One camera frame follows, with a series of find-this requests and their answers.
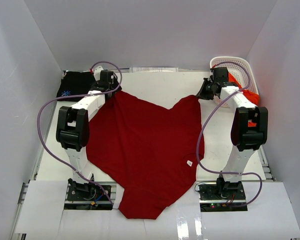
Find red t shirt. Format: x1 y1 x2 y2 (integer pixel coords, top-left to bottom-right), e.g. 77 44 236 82
86 91 205 220

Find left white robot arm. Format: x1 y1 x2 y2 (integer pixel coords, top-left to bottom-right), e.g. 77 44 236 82
56 66 121 201

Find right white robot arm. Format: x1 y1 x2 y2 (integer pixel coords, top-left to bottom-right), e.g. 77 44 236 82
197 66 268 200

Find white plastic basket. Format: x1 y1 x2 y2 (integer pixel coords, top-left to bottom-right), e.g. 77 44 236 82
210 56 259 95

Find white papers at back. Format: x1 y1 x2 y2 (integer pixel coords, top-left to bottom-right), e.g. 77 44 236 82
129 67 179 73

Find folded black t shirt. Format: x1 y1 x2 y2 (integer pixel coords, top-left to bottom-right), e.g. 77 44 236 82
56 71 96 98

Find orange t shirt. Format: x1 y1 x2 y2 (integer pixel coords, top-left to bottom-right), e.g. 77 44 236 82
226 72 260 112

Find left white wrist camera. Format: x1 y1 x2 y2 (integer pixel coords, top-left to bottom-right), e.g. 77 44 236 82
90 65 104 81

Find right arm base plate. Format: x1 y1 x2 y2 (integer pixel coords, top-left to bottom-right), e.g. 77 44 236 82
194 182 248 213

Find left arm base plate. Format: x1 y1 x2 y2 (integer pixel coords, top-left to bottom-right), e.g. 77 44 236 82
64 178 113 211

